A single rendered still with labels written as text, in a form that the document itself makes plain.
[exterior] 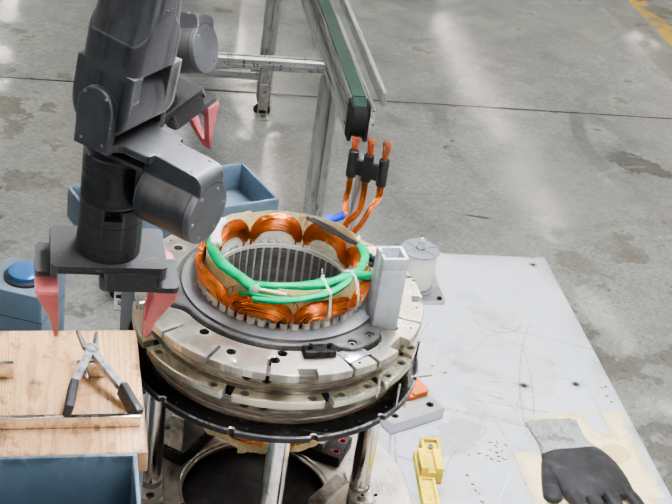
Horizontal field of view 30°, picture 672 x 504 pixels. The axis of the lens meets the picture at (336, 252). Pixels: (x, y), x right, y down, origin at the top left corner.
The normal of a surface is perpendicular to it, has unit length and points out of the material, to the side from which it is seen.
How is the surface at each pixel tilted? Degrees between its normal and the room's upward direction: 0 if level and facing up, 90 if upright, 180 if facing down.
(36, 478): 90
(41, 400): 0
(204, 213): 94
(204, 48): 74
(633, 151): 0
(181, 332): 0
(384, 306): 90
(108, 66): 90
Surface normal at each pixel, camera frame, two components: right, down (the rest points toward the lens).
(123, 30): -0.37, 0.22
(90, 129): -0.48, 0.38
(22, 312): -0.21, 0.47
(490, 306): 0.13, -0.85
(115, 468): 0.19, 0.52
